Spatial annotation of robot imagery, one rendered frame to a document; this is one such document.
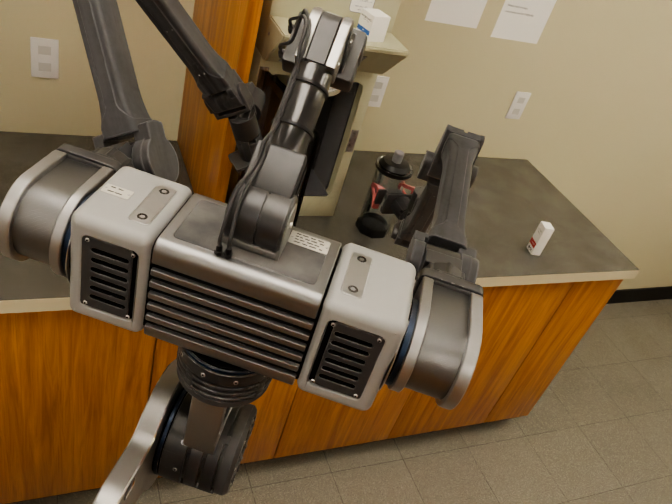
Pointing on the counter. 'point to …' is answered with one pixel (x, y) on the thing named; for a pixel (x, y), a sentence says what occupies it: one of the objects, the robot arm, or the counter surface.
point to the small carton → (373, 24)
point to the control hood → (389, 52)
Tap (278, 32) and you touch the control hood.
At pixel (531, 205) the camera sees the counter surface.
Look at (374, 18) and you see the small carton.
